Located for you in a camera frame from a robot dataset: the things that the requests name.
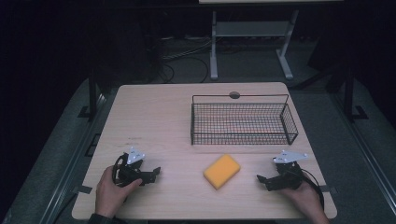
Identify yellow sponge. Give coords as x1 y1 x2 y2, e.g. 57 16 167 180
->
203 153 242 191

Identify white metal stand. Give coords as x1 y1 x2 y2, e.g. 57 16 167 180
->
209 8 301 80

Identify black metal post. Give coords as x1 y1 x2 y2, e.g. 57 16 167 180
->
342 62 370 123
78 69 108 122

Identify black wire basket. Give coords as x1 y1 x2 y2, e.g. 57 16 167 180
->
190 93 300 147

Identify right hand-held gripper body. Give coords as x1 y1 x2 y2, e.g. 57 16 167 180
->
272 149 309 191

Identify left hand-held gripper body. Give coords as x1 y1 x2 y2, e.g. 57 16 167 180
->
114 147 149 188

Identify person's right hand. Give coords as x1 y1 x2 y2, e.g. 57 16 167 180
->
279 174 327 222

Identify person's left hand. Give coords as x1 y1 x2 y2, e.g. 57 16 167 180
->
94 165 144 219

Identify grey tape strip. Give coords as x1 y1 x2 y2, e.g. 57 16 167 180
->
72 185 93 195
319 184 338 194

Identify metal floor rail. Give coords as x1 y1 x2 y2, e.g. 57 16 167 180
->
36 92 108 224
330 91 396 217

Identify grey floor cable bundle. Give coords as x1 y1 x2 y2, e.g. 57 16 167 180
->
161 36 216 62

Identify black floor cable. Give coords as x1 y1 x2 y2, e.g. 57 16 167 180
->
157 55 210 84

